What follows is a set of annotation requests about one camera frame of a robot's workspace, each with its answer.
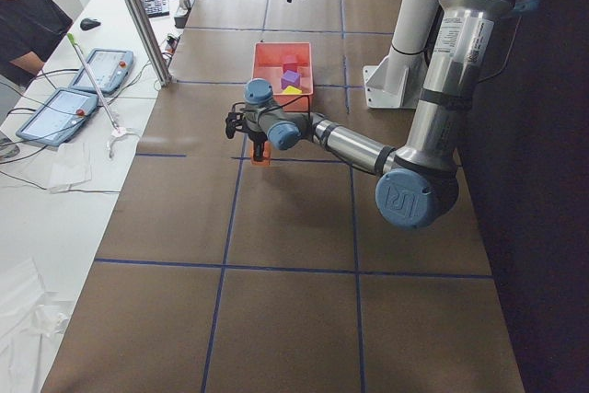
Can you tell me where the black camera cable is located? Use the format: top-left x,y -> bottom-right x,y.
229,92 -> 312,125

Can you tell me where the red foam block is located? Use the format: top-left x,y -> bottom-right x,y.
282,54 -> 298,73

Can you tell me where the purple foam block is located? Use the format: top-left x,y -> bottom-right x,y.
281,70 -> 301,89

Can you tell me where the aluminium frame post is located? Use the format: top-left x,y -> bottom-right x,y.
124,0 -> 172,87

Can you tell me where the yellow-green foam block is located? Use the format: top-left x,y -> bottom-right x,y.
282,86 -> 302,95

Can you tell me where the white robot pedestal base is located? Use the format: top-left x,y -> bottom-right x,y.
363,0 -> 438,109

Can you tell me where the teach pendant tablet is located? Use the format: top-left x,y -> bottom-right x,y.
16,87 -> 98,146
87,48 -> 134,96

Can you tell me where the black computer mouse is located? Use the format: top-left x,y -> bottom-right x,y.
79,17 -> 101,31

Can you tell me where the white paper sheet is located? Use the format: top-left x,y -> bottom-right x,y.
48,142 -> 92,193

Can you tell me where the pink plastic bin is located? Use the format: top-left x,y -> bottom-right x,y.
252,42 -> 314,112

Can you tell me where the orange foam block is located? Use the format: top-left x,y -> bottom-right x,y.
250,144 -> 271,167

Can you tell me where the near teach pendant tablet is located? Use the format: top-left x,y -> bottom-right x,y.
16,87 -> 98,146

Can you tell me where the far teach pendant tablet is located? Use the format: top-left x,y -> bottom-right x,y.
87,48 -> 134,96

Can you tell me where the white reacher grabber stick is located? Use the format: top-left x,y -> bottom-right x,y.
66,32 -> 140,160

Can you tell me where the person in black shirt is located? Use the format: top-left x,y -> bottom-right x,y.
1,0 -> 73,87

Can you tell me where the crumpled white cloth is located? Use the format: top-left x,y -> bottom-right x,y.
1,259 -> 75,392

